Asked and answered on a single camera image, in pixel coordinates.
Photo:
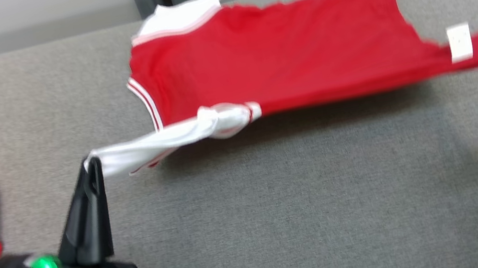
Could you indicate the red shirt with white sleeves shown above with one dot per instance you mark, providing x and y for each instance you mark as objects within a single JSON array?
[{"x": 278, "y": 49}]

